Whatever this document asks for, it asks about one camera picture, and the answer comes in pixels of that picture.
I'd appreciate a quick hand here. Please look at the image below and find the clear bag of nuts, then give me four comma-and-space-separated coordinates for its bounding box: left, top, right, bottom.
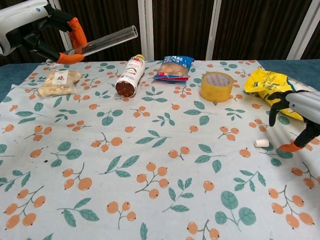
37, 69, 83, 97

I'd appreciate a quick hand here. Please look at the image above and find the white screen frame post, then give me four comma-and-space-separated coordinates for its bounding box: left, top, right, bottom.
286, 0, 317, 60
48, 0, 77, 62
137, 0, 155, 61
205, 0, 222, 61

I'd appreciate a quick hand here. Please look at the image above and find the small white stopper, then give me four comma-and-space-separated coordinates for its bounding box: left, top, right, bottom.
253, 138, 270, 148

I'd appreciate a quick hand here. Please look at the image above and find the clear glass test tube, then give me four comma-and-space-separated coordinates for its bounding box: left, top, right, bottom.
62, 24, 139, 57

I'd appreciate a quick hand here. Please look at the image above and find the yellow marshmallow bag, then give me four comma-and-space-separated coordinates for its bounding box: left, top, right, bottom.
244, 66, 320, 123

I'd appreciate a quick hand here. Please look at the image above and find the blue snack bag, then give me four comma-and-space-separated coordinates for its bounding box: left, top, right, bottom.
152, 55, 195, 82

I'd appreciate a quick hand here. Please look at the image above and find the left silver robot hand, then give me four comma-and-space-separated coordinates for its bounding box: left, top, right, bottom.
0, 0, 88, 65

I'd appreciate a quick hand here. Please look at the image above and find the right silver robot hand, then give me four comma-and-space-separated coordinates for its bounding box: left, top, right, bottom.
268, 89, 320, 153

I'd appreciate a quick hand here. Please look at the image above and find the floral printed tablecloth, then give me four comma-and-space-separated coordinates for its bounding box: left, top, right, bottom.
0, 59, 320, 240

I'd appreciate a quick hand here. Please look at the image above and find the clear packing tape roll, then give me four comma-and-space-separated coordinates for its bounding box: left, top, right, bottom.
199, 71, 235, 103

